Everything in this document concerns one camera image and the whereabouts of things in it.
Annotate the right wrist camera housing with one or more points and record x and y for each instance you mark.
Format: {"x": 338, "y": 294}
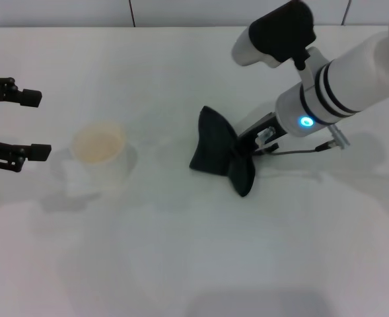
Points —
{"x": 280, "y": 26}

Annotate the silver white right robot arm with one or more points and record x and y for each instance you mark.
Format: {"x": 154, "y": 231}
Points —
{"x": 346, "y": 82}

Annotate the white paper cup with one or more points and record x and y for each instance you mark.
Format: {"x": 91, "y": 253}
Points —
{"x": 98, "y": 142}

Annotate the dark blue rag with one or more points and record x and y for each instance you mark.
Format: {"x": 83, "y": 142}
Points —
{"x": 214, "y": 148}

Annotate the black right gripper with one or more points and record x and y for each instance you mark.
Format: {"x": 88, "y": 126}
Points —
{"x": 250, "y": 137}

